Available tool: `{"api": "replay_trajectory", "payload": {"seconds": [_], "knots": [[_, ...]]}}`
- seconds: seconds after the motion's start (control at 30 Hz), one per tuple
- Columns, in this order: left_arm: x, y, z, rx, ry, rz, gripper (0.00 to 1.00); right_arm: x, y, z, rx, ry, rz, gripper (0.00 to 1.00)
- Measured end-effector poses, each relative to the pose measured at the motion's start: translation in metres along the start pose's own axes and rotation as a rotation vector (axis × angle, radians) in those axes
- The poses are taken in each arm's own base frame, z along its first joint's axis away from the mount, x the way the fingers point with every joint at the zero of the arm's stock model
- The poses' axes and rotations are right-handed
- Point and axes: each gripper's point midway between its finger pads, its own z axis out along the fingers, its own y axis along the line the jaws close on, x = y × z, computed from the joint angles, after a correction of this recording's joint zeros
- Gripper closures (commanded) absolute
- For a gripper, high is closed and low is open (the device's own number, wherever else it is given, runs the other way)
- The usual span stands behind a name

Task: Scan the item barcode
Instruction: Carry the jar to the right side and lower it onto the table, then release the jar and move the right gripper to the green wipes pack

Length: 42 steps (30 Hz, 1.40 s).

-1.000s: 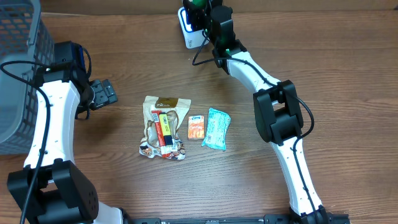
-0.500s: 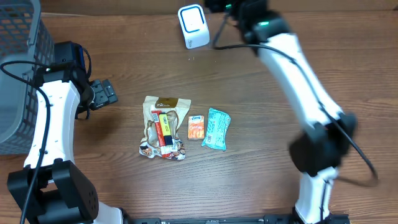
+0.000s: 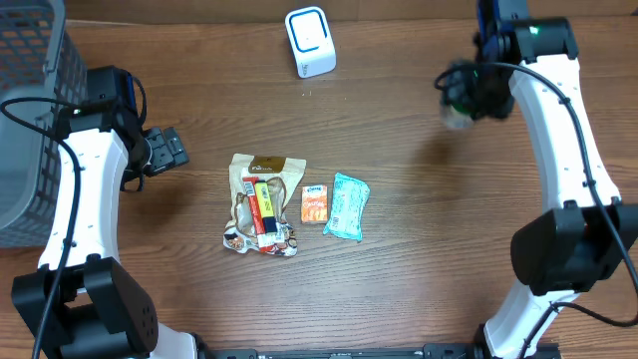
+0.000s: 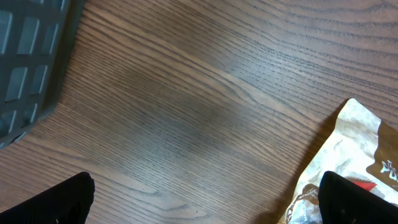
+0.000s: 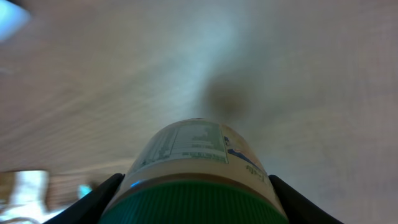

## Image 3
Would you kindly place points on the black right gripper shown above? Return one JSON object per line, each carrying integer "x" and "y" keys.
{"x": 456, "y": 93}

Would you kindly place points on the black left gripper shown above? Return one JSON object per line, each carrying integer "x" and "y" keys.
{"x": 166, "y": 148}

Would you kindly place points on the brown snack pouch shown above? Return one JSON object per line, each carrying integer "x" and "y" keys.
{"x": 282, "y": 175}

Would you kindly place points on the yellow highlighter pen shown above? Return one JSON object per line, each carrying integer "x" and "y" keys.
{"x": 265, "y": 207}

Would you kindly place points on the orange Kleenex tissue pack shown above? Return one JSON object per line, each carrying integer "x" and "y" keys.
{"x": 314, "y": 204}

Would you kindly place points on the teal wet wipes pack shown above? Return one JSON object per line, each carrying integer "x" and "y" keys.
{"x": 349, "y": 199}

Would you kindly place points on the green lid jar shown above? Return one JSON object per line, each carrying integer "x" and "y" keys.
{"x": 454, "y": 119}

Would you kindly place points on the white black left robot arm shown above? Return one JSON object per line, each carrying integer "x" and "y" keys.
{"x": 81, "y": 302}

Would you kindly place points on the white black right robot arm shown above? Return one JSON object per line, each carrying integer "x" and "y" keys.
{"x": 585, "y": 230}

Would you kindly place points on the white barcode scanner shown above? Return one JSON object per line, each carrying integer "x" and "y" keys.
{"x": 311, "y": 41}

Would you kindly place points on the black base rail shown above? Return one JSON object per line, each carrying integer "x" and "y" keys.
{"x": 339, "y": 354}

